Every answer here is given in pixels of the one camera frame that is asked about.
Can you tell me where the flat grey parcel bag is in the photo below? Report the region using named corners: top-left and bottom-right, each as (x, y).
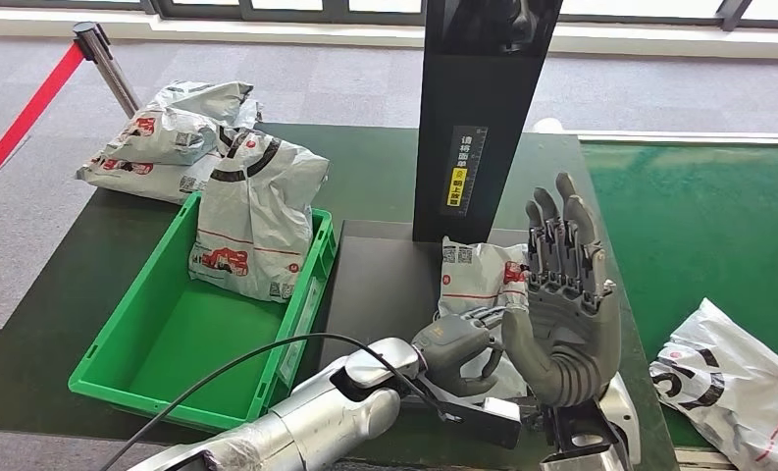
top-left (75, 101), bottom-right (263, 206)

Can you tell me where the grey parcel black print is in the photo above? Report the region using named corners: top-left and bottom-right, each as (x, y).
top-left (187, 127), bottom-right (331, 304)

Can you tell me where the white conveyor side rail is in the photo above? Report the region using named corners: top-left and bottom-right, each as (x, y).
top-left (674, 446), bottom-right (736, 471)
top-left (531, 117), bottom-right (778, 145)

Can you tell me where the white parcel red logo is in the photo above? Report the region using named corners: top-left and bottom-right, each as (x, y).
top-left (436, 236), bottom-right (534, 401)

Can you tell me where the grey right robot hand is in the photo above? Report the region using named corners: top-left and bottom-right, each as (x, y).
top-left (499, 171), bottom-right (623, 410)

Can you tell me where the red barrier belt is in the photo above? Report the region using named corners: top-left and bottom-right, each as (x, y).
top-left (0, 42), bottom-right (85, 201)

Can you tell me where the yellow black scanner label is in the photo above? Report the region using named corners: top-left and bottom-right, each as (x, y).
top-left (440, 125), bottom-right (490, 218)

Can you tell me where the black inbound scanner machine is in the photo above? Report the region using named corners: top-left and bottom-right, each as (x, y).
top-left (318, 0), bottom-right (566, 417)

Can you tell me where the dark window frame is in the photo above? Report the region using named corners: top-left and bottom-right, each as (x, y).
top-left (0, 0), bottom-right (778, 33)

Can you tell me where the white parcel black lettering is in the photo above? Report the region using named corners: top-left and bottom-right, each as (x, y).
top-left (648, 297), bottom-right (778, 471)

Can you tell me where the silver stanchion post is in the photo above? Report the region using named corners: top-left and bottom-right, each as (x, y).
top-left (72, 21), bottom-right (141, 120)

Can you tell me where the green plastic crate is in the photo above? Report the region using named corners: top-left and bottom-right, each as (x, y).
top-left (68, 191), bottom-right (338, 435)

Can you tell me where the crumpled grey parcel bag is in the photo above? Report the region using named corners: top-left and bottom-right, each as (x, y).
top-left (102, 80), bottom-right (263, 167)

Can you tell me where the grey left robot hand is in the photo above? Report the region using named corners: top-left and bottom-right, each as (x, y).
top-left (411, 305), bottom-right (511, 398)

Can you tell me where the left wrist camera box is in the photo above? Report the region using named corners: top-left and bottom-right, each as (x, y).
top-left (419, 382), bottom-right (524, 451)

